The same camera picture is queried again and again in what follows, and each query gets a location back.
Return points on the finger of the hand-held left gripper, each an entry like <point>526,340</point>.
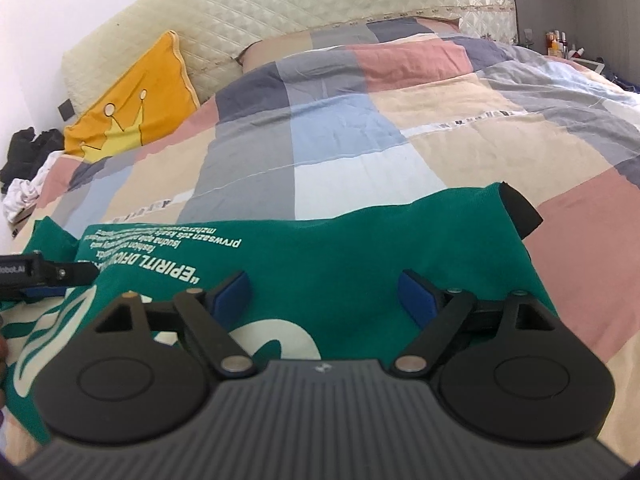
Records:
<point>42,292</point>
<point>72,272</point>

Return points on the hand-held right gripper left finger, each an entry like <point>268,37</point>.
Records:
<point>232,296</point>

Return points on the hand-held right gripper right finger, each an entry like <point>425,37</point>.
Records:
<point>417,299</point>

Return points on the green hoodie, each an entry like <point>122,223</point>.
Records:
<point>325,260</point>

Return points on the white clothes pile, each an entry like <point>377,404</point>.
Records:
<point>25,190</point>

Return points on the checked patchwork quilt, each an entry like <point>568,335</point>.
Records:
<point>375,135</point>

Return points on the yellow crown pillow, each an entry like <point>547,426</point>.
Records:
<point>135,105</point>

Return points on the checked pillow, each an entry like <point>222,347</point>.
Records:
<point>340,40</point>

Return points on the group of small bottles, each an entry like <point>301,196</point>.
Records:
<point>557,45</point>

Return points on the white tablet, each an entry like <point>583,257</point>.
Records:
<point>590,65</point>

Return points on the cream quilted headboard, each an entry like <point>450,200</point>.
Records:
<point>300,0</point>

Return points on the grey wardrobe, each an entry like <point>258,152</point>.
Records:
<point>600,0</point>

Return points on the dark wall switch plate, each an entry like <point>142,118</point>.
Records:
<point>66,110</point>

